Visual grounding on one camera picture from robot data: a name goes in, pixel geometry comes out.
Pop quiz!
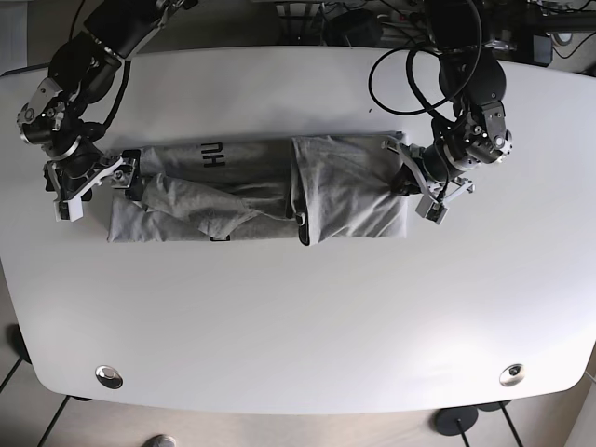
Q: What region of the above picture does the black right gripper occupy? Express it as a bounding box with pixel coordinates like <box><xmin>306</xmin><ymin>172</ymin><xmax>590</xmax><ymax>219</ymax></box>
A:
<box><xmin>44</xmin><ymin>149</ymin><xmax>144</xmax><ymax>203</ymax></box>

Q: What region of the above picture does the grey T-shirt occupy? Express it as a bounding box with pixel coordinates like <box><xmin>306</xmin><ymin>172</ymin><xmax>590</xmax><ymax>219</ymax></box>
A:
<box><xmin>108</xmin><ymin>134</ymin><xmax>408</xmax><ymax>246</ymax></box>

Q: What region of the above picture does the black round stand base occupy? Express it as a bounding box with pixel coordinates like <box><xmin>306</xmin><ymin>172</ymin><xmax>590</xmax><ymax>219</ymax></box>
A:
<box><xmin>431</xmin><ymin>406</ymin><xmax>479</xmax><ymax>437</ymax></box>

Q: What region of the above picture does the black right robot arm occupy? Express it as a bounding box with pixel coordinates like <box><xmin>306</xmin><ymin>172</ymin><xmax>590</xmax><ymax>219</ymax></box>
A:
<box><xmin>17</xmin><ymin>1</ymin><xmax>196</xmax><ymax>202</ymax></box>

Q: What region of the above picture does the right silver table grommet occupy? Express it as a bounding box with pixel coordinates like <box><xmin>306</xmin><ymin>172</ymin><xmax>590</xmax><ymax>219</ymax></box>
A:
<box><xmin>499</xmin><ymin>363</ymin><xmax>525</xmax><ymax>387</ymax></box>

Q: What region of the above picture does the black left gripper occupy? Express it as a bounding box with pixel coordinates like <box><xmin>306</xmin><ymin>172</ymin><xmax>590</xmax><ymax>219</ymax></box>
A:
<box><xmin>382</xmin><ymin>138</ymin><xmax>475</xmax><ymax>205</ymax></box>

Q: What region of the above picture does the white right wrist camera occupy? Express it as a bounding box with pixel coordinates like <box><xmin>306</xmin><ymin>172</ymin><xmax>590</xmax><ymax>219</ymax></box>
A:
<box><xmin>55</xmin><ymin>156</ymin><xmax>124</xmax><ymax>222</ymax></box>

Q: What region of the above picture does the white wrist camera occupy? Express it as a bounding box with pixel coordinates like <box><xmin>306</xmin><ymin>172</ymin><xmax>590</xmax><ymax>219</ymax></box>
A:
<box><xmin>415</xmin><ymin>196</ymin><xmax>448</xmax><ymax>224</ymax></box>
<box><xmin>55</xmin><ymin>156</ymin><xmax>124</xmax><ymax>222</ymax></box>

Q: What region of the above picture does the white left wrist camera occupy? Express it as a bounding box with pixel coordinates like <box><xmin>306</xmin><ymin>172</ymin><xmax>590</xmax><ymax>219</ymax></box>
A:
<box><xmin>415</xmin><ymin>196</ymin><xmax>448</xmax><ymax>224</ymax></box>

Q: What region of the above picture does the left silver table grommet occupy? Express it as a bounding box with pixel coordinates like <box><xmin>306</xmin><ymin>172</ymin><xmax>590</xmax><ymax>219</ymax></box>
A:
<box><xmin>95</xmin><ymin>365</ymin><xmax>124</xmax><ymax>390</ymax></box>

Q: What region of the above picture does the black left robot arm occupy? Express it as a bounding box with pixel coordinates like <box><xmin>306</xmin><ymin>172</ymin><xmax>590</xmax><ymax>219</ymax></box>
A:
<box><xmin>405</xmin><ymin>1</ymin><xmax>511</xmax><ymax>203</ymax></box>

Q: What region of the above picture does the grey shoe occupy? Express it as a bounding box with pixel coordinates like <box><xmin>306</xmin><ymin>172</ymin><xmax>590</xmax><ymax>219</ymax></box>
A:
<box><xmin>142</xmin><ymin>434</ymin><xmax>177</xmax><ymax>447</ymax></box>

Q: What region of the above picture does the black left table leg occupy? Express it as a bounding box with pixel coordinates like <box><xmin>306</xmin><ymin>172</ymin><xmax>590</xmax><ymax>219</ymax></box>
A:
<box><xmin>0</xmin><ymin>324</ymin><xmax>32</xmax><ymax>393</ymax></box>

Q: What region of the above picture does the silver table grommet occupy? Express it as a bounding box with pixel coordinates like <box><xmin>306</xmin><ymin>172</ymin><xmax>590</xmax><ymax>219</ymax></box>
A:
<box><xmin>499</xmin><ymin>363</ymin><xmax>525</xmax><ymax>387</ymax></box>
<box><xmin>95</xmin><ymin>365</ymin><xmax>124</xmax><ymax>390</ymax></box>

